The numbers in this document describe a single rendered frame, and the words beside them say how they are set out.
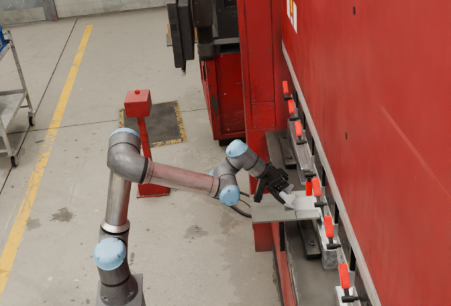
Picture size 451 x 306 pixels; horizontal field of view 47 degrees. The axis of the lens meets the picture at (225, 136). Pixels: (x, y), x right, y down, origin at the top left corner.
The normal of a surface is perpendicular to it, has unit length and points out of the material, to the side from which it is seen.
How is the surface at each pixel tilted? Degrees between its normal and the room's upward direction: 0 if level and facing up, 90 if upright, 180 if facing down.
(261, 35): 90
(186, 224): 0
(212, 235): 0
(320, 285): 0
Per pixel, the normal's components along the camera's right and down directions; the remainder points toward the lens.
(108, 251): -0.06, -0.80
